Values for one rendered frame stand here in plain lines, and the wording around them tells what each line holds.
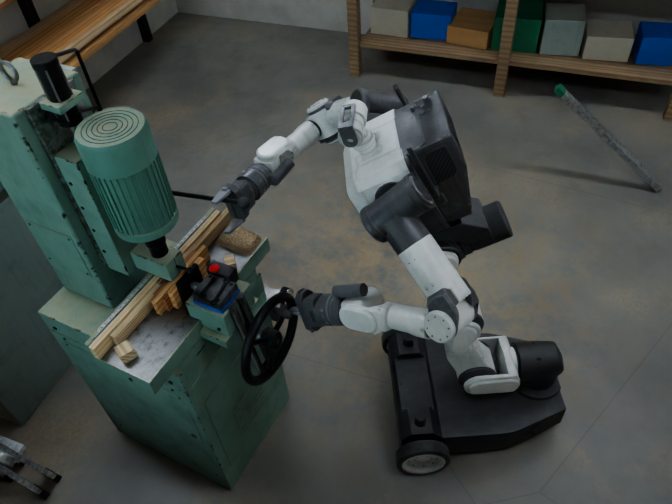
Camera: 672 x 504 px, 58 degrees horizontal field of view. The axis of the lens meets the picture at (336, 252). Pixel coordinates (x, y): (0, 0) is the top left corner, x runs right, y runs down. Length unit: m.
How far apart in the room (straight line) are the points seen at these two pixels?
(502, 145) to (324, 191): 1.14
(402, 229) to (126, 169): 0.66
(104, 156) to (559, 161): 2.84
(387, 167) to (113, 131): 0.65
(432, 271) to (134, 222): 0.76
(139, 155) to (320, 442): 1.46
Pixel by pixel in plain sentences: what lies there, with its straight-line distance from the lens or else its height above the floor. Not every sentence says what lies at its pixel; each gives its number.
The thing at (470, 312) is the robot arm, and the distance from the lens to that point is 1.42.
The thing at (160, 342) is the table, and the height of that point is 0.90.
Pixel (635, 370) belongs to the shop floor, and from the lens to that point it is 2.88.
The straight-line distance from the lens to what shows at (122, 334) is 1.79.
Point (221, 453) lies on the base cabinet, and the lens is 2.27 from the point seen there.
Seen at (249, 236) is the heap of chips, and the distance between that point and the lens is 1.93.
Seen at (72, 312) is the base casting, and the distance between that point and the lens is 2.09.
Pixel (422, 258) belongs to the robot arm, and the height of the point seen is 1.27.
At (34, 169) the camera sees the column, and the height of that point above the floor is 1.36.
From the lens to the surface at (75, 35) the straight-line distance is 4.19.
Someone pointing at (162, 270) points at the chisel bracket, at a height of 1.01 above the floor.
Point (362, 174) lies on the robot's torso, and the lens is 1.48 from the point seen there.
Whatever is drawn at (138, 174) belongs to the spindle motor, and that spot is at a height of 1.37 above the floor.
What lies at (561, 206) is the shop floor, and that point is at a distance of 3.49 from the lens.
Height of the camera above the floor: 2.26
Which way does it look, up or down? 46 degrees down
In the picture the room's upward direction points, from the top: 5 degrees counter-clockwise
